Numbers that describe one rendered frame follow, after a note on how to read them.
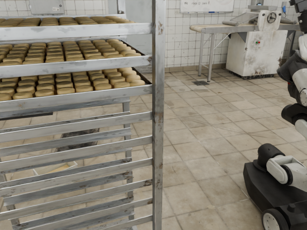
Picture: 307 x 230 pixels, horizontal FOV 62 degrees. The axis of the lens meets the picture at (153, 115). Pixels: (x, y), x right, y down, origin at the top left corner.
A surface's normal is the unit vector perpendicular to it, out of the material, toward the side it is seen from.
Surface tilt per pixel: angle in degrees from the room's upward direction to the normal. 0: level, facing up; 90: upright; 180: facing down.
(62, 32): 90
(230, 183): 0
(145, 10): 90
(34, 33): 90
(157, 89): 90
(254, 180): 0
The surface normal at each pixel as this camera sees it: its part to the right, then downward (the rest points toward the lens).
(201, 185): 0.00, -0.91
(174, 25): 0.28, 0.40
